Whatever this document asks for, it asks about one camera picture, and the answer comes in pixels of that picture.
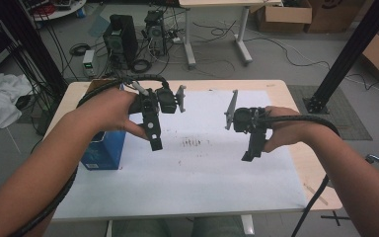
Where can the black metal stand post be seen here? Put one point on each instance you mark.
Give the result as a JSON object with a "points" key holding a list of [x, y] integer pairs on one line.
{"points": [[352, 49]]}

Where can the white desk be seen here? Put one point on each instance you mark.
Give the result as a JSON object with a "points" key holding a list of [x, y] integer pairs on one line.
{"points": [[189, 33]]}

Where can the light wooden table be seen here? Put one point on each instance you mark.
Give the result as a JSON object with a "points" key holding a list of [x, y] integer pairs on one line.
{"points": [[276, 86]]}

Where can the white power strip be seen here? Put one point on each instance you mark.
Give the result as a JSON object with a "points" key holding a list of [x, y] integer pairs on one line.
{"points": [[176, 40]]}

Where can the black computer tower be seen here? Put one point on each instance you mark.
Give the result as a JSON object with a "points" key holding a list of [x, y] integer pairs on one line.
{"points": [[125, 36]]}

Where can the white table mat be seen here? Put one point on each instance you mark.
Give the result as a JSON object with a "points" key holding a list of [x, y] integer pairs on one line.
{"points": [[194, 184]]}

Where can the open cardboard box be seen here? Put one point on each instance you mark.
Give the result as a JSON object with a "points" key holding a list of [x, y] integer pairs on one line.
{"points": [[286, 16]]}

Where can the large brown cardboard box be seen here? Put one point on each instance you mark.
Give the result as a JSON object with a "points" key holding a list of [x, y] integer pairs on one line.
{"points": [[335, 16]]}

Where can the blue cardboard box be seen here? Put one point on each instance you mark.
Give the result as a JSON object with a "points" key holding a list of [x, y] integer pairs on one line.
{"points": [[105, 154]]}

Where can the white cloth pile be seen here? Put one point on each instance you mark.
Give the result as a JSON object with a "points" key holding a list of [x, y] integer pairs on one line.
{"points": [[0, 98]]}

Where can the person's right hand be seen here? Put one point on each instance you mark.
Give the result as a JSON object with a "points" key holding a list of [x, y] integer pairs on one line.
{"points": [[286, 131]]}

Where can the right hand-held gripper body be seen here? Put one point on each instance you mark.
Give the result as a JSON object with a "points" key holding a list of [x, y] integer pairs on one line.
{"points": [[246, 120]]}

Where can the white power supply unit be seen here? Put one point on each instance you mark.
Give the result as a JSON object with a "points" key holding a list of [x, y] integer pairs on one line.
{"points": [[89, 61]]}

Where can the black frame pole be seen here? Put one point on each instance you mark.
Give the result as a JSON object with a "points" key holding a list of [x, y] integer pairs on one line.
{"points": [[36, 46]]}

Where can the open computer case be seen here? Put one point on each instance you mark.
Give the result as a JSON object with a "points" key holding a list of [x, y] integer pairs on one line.
{"points": [[156, 33]]}

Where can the person's left hand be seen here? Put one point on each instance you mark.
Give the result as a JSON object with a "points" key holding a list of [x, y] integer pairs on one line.
{"points": [[108, 112]]}

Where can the grey floor mat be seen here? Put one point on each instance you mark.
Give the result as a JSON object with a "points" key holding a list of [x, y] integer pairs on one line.
{"points": [[342, 121]]}

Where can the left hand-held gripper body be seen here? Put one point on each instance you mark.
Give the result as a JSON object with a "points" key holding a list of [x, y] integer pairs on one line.
{"points": [[166, 100]]}

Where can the round white table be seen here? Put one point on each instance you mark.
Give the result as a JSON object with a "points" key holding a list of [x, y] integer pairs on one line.
{"points": [[65, 13]]}

